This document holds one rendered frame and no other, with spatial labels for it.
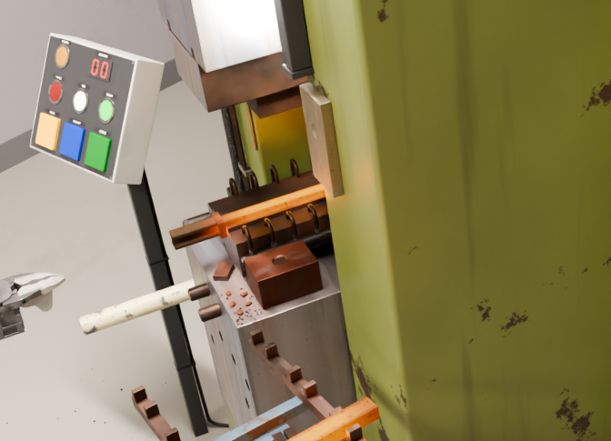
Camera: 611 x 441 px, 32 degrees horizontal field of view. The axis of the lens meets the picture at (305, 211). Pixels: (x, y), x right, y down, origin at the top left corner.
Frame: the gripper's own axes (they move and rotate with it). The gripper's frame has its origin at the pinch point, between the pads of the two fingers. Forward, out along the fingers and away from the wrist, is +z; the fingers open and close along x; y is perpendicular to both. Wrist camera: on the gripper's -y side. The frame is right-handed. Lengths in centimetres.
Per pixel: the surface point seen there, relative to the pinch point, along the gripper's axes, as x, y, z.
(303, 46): 27, -43, 46
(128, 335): -113, 100, 16
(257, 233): 6.3, 0.8, 37.8
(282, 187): -7.4, 1.0, 47.9
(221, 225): 2.3, -1.1, 32.1
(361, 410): 65, -3, 34
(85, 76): -56, -14, 20
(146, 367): -94, 100, 18
